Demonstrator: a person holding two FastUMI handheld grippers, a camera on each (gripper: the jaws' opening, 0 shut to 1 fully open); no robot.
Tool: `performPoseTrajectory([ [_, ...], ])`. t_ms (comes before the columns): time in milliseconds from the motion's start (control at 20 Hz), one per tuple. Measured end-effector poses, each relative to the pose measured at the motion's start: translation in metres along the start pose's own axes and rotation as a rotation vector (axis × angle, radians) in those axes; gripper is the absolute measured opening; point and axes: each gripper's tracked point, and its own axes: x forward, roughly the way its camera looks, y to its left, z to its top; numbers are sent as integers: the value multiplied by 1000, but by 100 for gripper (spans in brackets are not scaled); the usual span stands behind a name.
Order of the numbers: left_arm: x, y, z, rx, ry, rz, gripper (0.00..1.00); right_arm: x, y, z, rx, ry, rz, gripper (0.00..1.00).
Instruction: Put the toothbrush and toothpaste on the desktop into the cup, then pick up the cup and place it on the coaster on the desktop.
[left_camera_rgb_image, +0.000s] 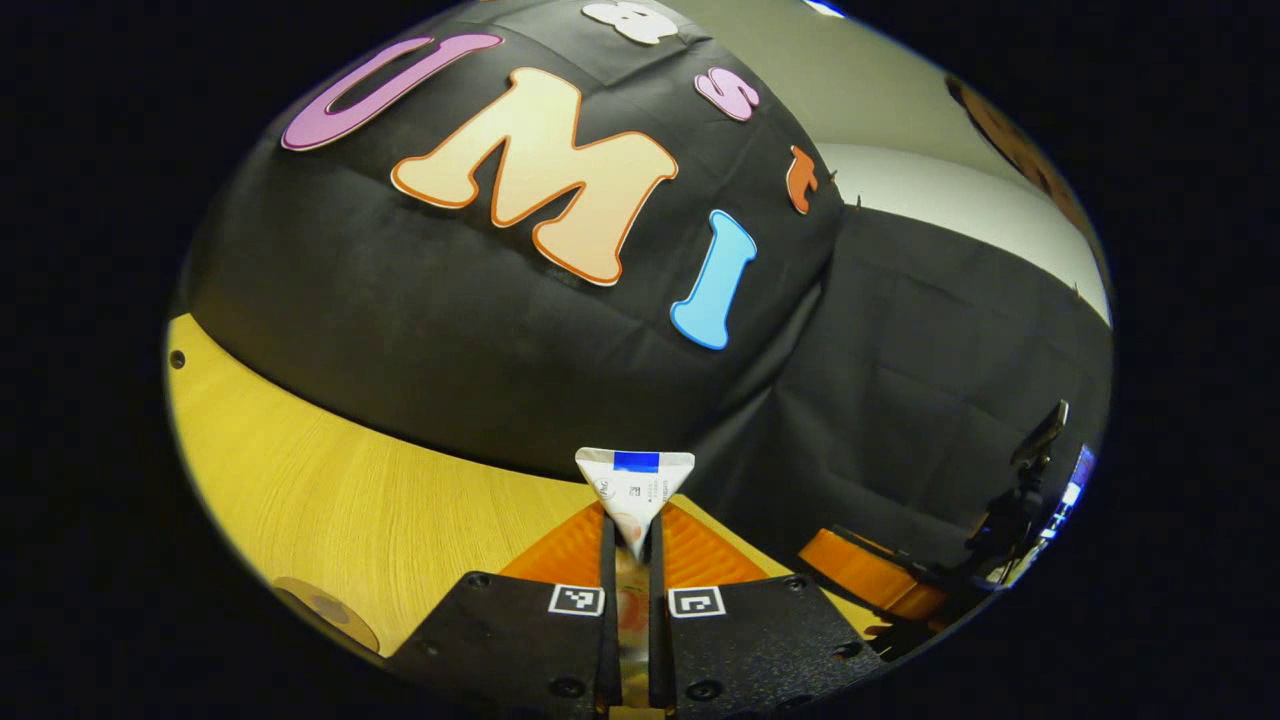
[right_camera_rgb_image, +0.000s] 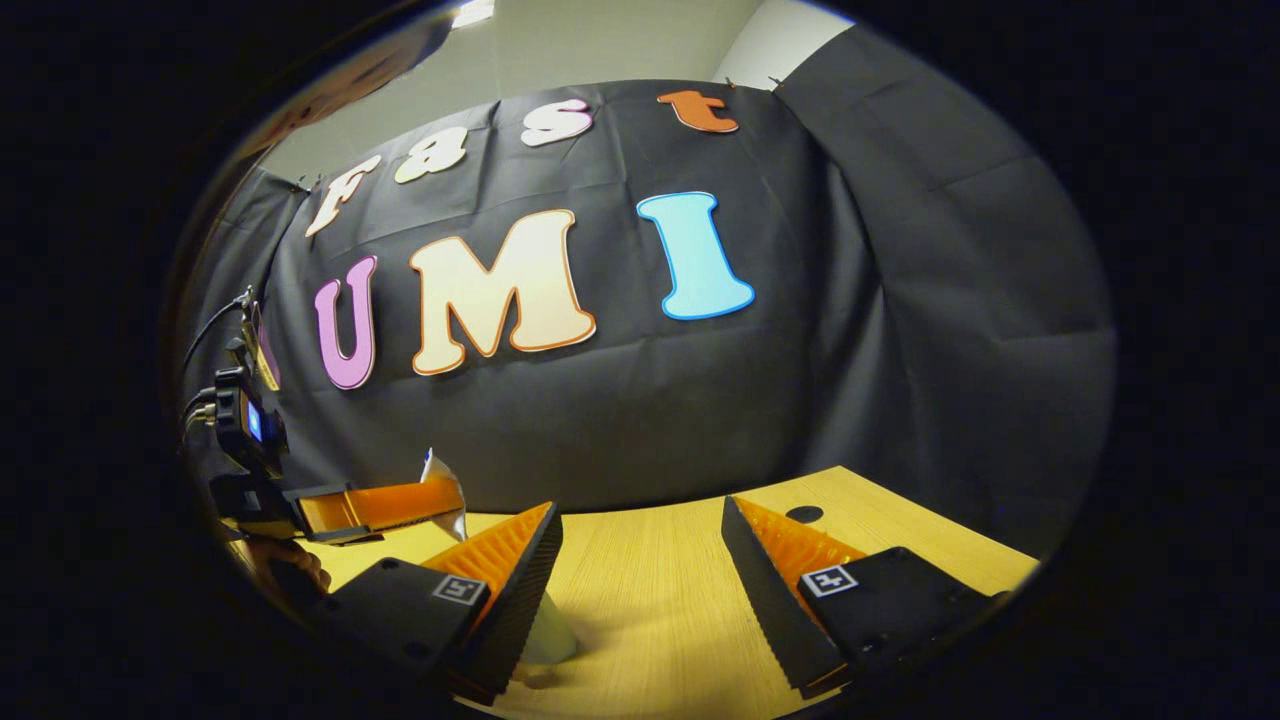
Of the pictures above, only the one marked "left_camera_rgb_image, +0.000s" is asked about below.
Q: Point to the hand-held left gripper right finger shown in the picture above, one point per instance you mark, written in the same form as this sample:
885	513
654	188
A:
658	640

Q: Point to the white toothpaste tube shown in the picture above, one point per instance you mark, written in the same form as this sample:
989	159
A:
635	485

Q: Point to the round brown coaster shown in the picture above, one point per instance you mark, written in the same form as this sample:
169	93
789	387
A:
325	608

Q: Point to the wooden desktop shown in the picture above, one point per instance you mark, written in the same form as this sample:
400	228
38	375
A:
350	500

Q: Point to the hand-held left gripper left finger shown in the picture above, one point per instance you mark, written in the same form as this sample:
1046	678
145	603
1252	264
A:
608	640

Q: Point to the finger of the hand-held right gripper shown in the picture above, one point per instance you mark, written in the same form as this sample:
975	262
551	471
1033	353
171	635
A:
860	575

